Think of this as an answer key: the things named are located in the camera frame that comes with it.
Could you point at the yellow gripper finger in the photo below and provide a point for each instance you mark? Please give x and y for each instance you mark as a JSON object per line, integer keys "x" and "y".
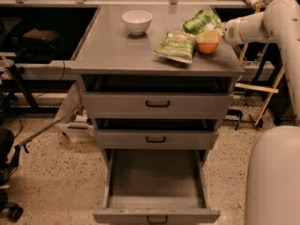
{"x": 212, "y": 36}

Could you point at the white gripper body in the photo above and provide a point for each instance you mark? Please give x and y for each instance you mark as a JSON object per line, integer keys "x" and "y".
{"x": 231, "y": 32}

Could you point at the orange fruit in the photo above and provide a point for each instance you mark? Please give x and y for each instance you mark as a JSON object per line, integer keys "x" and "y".
{"x": 207, "y": 48}

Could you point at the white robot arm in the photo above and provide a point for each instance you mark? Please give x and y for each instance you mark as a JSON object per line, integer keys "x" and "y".
{"x": 273, "y": 173}

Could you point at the grey drawer cabinet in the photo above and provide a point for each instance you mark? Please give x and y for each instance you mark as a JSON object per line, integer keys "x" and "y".
{"x": 109, "y": 49}

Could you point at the grey top drawer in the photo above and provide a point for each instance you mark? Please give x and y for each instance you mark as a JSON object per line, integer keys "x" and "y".
{"x": 121, "y": 96}

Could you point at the grey drawer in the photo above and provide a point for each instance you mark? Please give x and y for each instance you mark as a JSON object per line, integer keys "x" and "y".
{"x": 121, "y": 96}
{"x": 184, "y": 134}
{"x": 155, "y": 187}

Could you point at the grey middle drawer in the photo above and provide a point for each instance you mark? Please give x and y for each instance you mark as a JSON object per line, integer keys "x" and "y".
{"x": 184, "y": 134}

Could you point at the grey bottom drawer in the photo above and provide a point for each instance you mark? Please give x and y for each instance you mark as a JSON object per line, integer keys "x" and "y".
{"x": 155, "y": 187}

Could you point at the green chip bag rear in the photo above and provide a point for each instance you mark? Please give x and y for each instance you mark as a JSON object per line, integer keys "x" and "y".
{"x": 203, "y": 21}

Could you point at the green chip bag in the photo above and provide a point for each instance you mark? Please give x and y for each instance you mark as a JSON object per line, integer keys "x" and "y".
{"x": 203, "y": 21}
{"x": 178, "y": 46}

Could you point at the green chip bag front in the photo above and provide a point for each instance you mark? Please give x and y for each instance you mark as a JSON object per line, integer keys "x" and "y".
{"x": 178, "y": 46}

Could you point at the white ceramic bowl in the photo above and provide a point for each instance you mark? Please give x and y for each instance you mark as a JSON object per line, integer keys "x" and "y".
{"x": 137, "y": 21}

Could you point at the dark box on shelf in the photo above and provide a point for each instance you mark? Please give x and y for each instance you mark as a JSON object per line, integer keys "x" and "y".
{"x": 40, "y": 36}

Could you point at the grey metal pole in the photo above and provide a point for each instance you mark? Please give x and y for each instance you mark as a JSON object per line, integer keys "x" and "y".
{"x": 51, "y": 125}

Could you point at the black office chair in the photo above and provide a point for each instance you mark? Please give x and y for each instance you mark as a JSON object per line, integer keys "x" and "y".
{"x": 14, "y": 211}

